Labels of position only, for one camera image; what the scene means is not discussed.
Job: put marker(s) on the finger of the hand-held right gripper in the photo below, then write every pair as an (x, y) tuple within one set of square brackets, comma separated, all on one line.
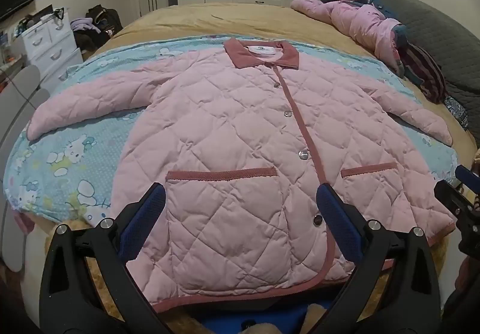
[(465, 174)]

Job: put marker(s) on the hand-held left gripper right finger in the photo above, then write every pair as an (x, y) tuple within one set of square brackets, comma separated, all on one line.
[(339, 221)]

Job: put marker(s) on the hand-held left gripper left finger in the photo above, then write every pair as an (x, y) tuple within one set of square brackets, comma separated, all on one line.
[(144, 217)]

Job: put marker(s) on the pink quilted jacket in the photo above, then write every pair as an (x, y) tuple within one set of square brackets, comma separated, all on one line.
[(225, 131)]

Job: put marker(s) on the dark clothes pile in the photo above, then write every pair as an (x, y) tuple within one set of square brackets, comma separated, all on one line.
[(88, 41)]

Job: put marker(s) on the blue patterned cloth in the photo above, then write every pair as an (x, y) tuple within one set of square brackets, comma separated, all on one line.
[(457, 110)]

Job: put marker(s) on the brown plush teddy bear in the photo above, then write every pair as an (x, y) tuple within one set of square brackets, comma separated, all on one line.
[(97, 281)]

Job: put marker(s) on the blue cartoon print blanket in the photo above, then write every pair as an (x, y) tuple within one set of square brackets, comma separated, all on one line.
[(75, 138)]

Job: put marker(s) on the dark striped cloth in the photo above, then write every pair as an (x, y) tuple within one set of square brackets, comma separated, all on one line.
[(427, 71)]

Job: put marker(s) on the pink cloth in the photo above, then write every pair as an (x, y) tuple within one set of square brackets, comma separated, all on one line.
[(23, 223)]

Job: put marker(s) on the grey quilted headboard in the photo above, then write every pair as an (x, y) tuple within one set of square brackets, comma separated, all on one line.
[(442, 26)]

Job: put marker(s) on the pink rumpled duvet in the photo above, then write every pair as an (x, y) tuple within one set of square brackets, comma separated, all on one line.
[(356, 18)]

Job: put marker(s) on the white drawer cabinet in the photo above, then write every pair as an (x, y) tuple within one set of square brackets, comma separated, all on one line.
[(48, 41)]

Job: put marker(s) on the purple cloth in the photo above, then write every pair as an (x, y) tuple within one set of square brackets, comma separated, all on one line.
[(84, 24)]

